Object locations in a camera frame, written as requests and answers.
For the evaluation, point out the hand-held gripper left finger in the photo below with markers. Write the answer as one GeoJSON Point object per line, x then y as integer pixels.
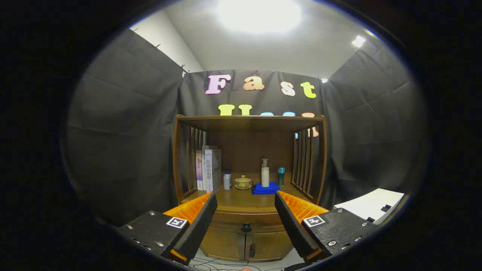
{"type": "Point", "coordinates": [199, 226]}

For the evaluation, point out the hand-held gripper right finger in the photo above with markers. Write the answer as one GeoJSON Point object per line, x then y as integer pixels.
{"type": "Point", "coordinates": [293, 226]}

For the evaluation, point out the wooden countertop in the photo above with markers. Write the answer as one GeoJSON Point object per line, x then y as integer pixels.
{"type": "Point", "coordinates": [244, 199]}

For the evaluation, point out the wooden cabinet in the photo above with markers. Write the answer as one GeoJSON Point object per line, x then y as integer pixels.
{"type": "Point", "coordinates": [248, 146]}

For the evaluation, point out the blue folded cloth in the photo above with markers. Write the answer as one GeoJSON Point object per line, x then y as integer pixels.
{"type": "Point", "coordinates": [269, 189]}

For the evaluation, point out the teal slim bottle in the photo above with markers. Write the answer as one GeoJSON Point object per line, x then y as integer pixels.
{"type": "Point", "coordinates": [281, 177]}

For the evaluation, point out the small white bottle blue cap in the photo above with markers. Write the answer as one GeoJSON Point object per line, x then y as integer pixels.
{"type": "Point", "coordinates": [227, 181]}

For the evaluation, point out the book with purple spine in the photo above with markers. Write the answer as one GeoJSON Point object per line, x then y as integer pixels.
{"type": "Point", "coordinates": [199, 169]}

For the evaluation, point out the white pump bottle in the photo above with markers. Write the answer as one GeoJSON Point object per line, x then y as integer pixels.
{"type": "Point", "coordinates": [265, 177]}

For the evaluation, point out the white book with grey pattern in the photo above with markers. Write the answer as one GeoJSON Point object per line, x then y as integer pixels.
{"type": "Point", "coordinates": [209, 169]}

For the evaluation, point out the yellow lidded teacup with saucer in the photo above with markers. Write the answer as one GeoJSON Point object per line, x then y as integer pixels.
{"type": "Point", "coordinates": [243, 182]}

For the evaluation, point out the small ceiling lamp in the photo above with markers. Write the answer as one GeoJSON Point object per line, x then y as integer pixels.
{"type": "Point", "coordinates": [358, 41]}

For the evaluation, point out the large ceiling light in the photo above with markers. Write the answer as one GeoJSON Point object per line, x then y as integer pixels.
{"type": "Point", "coordinates": [260, 15]}

